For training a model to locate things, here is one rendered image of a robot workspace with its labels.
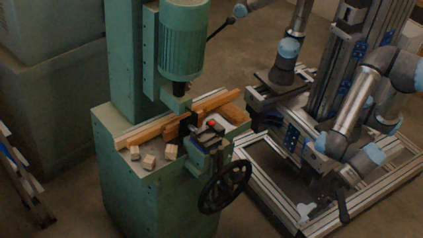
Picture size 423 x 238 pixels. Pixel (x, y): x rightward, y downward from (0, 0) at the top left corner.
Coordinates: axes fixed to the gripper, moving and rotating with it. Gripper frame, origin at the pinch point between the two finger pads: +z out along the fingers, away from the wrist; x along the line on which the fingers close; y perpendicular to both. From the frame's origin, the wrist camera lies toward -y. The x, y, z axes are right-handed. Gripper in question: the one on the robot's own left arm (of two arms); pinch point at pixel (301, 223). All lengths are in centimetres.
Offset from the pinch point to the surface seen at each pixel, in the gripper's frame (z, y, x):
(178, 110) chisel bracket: 11, 64, -12
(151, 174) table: 34, 49, -6
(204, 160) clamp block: 14.7, 41.0, -11.8
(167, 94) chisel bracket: 10, 72, -11
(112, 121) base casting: 41, 88, -26
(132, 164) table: 37, 57, -4
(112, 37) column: 12, 106, -2
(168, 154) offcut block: 24, 52, -9
